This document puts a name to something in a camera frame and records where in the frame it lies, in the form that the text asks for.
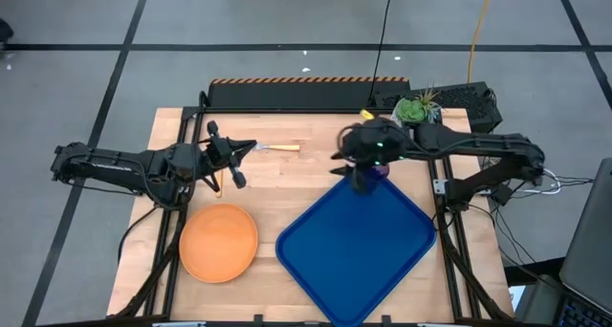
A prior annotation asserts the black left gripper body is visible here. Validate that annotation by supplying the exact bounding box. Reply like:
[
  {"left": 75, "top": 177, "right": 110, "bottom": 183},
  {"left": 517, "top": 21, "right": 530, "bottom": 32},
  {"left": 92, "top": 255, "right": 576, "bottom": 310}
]
[{"left": 193, "top": 120, "right": 248, "bottom": 190}]

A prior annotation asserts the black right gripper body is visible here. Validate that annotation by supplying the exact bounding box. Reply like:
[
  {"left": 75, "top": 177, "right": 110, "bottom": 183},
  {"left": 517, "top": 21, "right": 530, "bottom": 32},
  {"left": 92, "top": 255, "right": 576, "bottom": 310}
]
[{"left": 337, "top": 117, "right": 415, "bottom": 195}]

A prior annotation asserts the fork with yellow handle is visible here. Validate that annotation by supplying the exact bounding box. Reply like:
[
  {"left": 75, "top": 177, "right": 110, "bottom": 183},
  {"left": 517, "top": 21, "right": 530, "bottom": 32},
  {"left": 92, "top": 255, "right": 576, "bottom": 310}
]
[{"left": 252, "top": 142, "right": 301, "bottom": 153}]

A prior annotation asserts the orange round plate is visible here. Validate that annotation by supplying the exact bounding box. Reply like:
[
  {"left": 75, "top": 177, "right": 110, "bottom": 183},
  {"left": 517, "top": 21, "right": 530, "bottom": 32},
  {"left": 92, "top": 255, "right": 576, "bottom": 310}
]
[{"left": 179, "top": 202, "right": 260, "bottom": 285}]

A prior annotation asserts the blue plastic tray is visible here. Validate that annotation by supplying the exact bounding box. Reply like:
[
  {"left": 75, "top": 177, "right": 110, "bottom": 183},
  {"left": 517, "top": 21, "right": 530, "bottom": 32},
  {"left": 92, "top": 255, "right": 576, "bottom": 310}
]
[{"left": 274, "top": 171, "right": 438, "bottom": 327}]

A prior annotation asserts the succulent in patterned white pot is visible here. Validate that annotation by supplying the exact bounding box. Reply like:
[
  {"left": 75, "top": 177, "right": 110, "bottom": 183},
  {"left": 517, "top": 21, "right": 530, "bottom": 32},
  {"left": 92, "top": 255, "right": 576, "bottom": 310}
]
[{"left": 390, "top": 88, "right": 444, "bottom": 127}]

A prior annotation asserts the black box with hazard stripe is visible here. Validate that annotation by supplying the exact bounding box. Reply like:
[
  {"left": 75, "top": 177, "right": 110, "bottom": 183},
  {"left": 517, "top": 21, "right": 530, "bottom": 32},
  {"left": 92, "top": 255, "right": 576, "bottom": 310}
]
[{"left": 208, "top": 76, "right": 411, "bottom": 110}]

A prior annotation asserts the black mesh computer case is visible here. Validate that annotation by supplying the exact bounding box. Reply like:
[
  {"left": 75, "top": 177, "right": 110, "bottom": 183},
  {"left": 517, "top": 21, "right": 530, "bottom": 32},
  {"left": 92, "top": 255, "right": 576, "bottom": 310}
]
[{"left": 374, "top": 81, "right": 504, "bottom": 135}]

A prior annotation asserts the grey laptop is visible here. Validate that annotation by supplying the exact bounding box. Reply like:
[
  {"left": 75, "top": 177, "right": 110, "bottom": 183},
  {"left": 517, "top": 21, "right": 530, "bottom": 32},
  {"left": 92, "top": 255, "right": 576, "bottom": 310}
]
[{"left": 557, "top": 157, "right": 612, "bottom": 327}]

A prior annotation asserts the dark rounded object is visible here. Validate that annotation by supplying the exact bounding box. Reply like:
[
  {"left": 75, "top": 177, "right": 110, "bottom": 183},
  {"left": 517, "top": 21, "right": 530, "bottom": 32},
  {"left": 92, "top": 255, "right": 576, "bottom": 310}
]
[{"left": 0, "top": 18, "right": 15, "bottom": 47}]

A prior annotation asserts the black aluminium table frame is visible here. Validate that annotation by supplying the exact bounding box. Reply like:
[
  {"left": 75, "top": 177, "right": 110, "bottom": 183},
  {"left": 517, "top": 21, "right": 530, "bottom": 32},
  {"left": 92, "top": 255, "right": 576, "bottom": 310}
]
[{"left": 108, "top": 91, "right": 515, "bottom": 327}]

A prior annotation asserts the long black hanging cable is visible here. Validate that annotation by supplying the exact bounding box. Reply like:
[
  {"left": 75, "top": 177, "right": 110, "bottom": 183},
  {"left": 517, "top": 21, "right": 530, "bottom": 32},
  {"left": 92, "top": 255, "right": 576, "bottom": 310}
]
[{"left": 366, "top": 0, "right": 396, "bottom": 107}]

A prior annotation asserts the long yellow hanging cable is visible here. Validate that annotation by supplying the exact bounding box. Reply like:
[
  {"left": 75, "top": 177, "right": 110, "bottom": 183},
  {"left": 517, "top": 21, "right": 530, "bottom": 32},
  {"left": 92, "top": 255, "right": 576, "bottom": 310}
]
[{"left": 467, "top": 0, "right": 496, "bottom": 84}]

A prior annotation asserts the black cable bundle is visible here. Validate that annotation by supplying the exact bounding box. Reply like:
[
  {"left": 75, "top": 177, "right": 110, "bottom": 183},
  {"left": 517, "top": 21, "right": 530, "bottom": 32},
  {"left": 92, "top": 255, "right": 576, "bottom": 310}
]
[{"left": 477, "top": 173, "right": 595, "bottom": 283}]

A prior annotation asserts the white cable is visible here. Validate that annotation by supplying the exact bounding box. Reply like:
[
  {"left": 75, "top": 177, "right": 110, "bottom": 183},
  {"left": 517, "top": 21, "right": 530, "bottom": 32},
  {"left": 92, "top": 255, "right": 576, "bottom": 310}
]
[{"left": 523, "top": 167, "right": 563, "bottom": 195}]

